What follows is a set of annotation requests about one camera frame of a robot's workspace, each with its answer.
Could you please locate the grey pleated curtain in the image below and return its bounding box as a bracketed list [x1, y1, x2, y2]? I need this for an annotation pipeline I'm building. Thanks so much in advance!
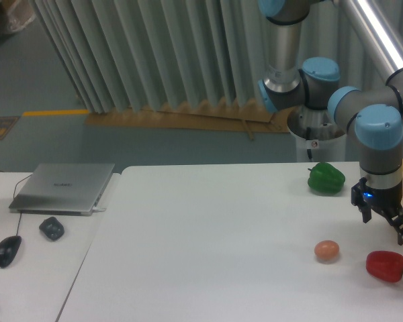
[29, 0, 403, 117]

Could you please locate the brown cardboard sheet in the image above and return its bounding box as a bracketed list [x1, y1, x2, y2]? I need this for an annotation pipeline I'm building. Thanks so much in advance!
[85, 108, 292, 140]

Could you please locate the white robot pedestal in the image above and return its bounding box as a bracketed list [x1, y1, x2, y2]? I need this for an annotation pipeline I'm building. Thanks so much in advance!
[287, 105, 347, 162]

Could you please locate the cardboard boxes top left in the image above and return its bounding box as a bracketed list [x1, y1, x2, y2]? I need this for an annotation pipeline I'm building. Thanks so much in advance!
[0, 0, 36, 35]

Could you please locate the green bell pepper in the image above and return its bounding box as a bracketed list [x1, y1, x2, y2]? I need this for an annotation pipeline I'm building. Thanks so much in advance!
[307, 162, 345, 195]

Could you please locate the black mouse cable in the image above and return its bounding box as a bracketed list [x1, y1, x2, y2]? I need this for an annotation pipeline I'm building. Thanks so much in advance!
[0, 170, 33, 237]

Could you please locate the white usb plug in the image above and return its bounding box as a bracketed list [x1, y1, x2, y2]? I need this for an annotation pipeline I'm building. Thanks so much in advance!
[92, 207, 107, 213]

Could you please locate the silver laptop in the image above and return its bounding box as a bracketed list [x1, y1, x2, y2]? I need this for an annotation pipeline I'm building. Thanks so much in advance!
[9, 163, 114, 216]

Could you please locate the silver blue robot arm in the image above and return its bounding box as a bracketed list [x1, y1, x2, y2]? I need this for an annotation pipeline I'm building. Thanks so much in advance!
[258, 1, 403, 244]

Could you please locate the brown egg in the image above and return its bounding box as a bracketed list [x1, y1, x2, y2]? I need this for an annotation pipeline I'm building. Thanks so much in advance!
[314, 240, 340, 261]

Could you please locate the small black controller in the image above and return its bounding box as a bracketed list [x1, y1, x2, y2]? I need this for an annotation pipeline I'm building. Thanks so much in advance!
[39, 217, 64, 242]

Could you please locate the red bell pepper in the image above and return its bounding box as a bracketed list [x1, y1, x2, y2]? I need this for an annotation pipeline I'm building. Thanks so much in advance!
[365, 251, 403, 283]

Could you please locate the black computer mouse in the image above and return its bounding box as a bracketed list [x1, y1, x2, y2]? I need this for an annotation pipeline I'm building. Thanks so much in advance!
[0, 235, 22, 268]

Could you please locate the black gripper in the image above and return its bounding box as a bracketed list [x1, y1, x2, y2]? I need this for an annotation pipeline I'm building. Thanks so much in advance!
[351, 178, 403, 246]

